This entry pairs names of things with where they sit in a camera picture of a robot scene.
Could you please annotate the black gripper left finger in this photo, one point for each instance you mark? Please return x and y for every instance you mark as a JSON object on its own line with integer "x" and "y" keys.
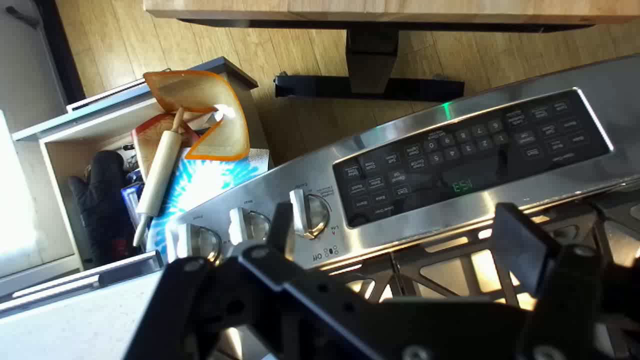
{"x": 281, "y": 226}

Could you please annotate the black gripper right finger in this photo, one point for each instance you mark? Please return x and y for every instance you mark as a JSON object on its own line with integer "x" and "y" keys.
{"x": 522, "y": 246}

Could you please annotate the stainless steel gas stove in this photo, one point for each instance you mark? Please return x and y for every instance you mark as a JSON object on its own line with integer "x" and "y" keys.
{"x": 472, "y": 231}

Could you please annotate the blue white patterned cloth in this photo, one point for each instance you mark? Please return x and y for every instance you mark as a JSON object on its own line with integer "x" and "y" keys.
{"x": 198, "y": 181}

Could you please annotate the black stove control panel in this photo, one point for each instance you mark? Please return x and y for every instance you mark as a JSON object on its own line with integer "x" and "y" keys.
{"x": 485, "y": 150}

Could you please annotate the wooden rolling pin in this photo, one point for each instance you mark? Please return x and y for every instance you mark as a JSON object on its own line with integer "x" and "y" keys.
{"x": 159, "y": 176}

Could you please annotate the black oven glove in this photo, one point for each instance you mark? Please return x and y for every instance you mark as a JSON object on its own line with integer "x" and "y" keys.
{"x": 103, "y": 210}

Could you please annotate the wooden table with black base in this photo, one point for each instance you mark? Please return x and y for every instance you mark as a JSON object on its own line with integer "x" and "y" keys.
{"x": 372, "y": 26}

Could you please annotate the open white drawer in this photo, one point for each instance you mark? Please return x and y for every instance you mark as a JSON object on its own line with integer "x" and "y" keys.
{"x": 68, "y": 145}

